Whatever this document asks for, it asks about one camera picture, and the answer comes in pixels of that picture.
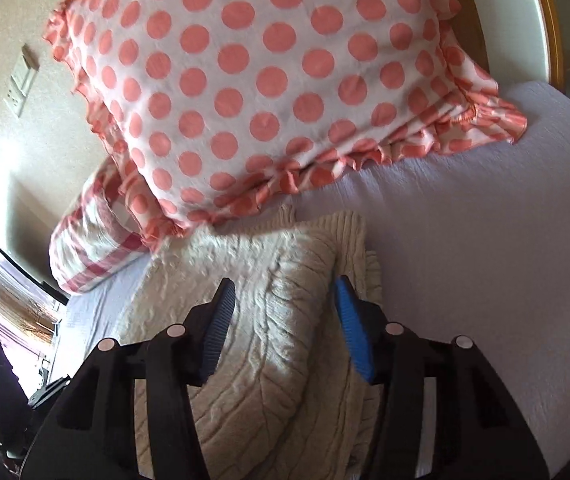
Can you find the pink polka dot pillow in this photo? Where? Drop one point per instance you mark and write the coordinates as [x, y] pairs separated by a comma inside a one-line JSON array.
[[265, 85]]

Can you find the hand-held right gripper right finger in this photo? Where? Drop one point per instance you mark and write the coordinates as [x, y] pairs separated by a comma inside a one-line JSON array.
[[356, 330]]

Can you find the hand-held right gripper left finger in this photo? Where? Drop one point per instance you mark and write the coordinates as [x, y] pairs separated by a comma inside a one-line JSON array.
[[216, 327]]

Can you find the wooden headboard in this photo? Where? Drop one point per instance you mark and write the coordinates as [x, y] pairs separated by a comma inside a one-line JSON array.
[[540, 15]]

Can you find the beige wall switch plate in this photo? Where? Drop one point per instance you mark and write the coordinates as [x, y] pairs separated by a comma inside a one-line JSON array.
[[21, 79]]

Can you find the pink striped pillow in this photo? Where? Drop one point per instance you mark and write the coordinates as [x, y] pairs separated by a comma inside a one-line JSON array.
[[95, 240]]

